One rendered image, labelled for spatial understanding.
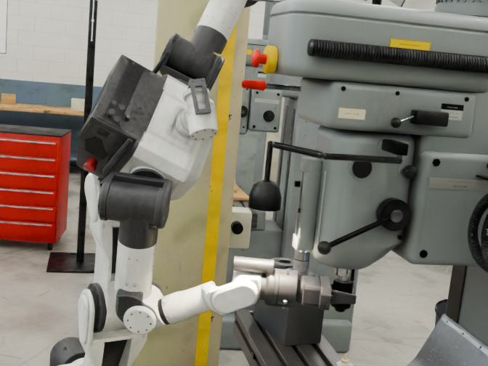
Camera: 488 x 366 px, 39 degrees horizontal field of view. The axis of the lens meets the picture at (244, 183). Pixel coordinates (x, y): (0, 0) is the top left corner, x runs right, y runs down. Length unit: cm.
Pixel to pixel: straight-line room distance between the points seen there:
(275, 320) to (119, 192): 72
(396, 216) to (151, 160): 57
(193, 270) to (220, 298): 177
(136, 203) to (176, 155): 16
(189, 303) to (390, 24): 78
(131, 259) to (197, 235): 175
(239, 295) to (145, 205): 30
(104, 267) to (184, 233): 137
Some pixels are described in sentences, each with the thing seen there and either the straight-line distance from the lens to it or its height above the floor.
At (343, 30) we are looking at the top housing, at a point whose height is 183.
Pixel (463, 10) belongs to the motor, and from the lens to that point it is 162.
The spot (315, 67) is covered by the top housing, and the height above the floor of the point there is 175.
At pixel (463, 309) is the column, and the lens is 193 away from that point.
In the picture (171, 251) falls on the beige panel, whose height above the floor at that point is 83.
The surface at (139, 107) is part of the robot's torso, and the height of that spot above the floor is 162.
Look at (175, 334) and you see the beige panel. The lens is 350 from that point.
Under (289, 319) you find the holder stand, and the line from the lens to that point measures 201.
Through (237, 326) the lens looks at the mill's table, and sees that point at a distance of 225.
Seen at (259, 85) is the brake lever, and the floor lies 170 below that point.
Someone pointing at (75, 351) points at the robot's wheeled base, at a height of 75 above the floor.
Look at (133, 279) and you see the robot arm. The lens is 165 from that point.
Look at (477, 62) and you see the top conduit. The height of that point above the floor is 179.
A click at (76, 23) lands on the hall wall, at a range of 1049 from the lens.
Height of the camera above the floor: 175
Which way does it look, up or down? 10 degrees down
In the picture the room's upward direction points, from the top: 5 degrees clockwise
